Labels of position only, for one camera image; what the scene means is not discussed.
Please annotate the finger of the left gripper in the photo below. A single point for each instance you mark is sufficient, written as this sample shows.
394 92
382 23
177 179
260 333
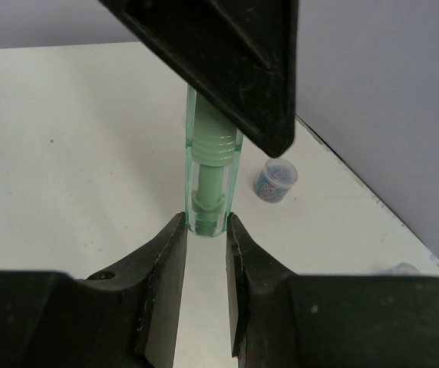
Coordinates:
239 55

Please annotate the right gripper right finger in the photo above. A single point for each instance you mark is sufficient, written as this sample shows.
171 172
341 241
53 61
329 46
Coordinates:
279 318

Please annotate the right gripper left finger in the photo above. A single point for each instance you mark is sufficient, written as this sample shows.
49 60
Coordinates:
125 315

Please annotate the green highlighter pen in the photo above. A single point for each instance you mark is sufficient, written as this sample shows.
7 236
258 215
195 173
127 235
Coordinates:
213 148

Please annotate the clear clip jar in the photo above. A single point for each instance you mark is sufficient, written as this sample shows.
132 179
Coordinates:
275 179

